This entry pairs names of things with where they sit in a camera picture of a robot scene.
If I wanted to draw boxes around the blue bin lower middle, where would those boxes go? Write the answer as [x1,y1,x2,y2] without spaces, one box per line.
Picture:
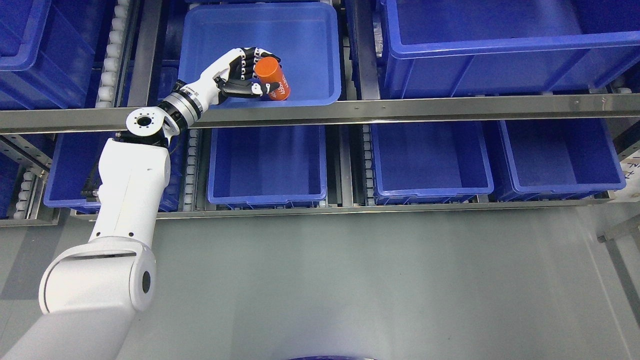
[206,125,329,210]

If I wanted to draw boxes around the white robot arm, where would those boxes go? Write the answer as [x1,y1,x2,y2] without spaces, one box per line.
[3,85,217,360]

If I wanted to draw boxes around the blue bin upper left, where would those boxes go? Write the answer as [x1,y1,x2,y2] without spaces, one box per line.
[0,0,115,111]

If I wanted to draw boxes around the white sign board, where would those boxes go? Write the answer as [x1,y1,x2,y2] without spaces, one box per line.
[612,154,640,203]

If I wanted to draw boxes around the blue bin lower left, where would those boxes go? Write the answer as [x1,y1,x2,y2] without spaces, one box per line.
[44,132,189,214]

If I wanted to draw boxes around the shallow blue tray bin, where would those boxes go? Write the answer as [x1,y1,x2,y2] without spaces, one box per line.
[178,1,342,109]

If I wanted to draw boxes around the blue bin far right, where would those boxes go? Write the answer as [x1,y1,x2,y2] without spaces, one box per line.
[483,118,626,202]

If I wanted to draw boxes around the steel shelf rack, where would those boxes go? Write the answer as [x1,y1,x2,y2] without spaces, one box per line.
[1,0,640,220]

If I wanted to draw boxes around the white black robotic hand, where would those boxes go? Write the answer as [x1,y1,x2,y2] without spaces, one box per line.
[176,47,281,110]

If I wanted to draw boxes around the orange capacitor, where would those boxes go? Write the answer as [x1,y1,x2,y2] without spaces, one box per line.
[254,56,291,101]

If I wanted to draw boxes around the blue bin lower right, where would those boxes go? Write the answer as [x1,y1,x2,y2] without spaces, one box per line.
[370,121,495,206]

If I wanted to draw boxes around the large blue bin upper right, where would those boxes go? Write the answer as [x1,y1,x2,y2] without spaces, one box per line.
[380,0,639,100]

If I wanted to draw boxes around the steel table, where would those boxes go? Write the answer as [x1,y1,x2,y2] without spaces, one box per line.
[596,214,640,248]

